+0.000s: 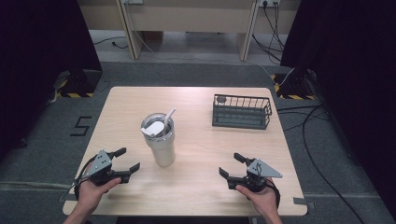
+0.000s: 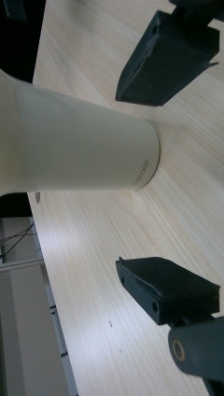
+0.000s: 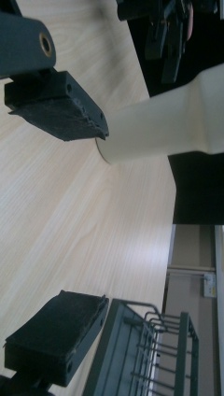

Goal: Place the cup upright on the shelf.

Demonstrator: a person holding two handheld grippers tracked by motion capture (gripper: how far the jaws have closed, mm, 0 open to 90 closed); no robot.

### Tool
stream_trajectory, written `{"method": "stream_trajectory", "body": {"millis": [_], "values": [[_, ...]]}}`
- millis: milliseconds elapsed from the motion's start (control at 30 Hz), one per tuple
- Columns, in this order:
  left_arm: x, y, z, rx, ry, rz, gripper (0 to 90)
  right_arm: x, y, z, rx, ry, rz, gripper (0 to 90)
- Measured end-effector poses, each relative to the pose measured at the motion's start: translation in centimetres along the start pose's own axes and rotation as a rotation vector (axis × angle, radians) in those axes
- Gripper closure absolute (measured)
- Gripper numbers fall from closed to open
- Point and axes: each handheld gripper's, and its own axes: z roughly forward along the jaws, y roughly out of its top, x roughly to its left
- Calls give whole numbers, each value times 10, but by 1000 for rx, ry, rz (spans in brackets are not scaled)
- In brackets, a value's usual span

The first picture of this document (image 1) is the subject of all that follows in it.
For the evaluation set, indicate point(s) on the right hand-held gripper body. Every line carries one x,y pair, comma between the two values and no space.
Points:
260,171

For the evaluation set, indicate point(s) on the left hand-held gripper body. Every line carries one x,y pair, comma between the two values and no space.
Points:
100,162

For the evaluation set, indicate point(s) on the person's right hand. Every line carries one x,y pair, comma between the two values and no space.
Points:
261,199

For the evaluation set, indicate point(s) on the person's left hand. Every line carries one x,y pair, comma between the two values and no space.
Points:
93,194

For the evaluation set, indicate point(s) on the cream tumbler with clear lid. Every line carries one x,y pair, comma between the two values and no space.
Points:
162,152

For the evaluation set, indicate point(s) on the small round dark object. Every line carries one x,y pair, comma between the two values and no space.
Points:
221,99

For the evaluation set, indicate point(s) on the white straw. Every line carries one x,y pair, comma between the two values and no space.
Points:
170,115

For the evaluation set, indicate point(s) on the black stand base striped tape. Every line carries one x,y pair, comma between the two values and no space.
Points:
294,85
79,84

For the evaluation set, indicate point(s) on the dark curtain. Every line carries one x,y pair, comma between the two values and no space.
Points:
351,77
37,62

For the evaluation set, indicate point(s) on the beige wooden desk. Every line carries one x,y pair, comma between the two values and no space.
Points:
186,17

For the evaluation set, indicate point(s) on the white power strip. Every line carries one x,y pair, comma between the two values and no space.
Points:
269,2

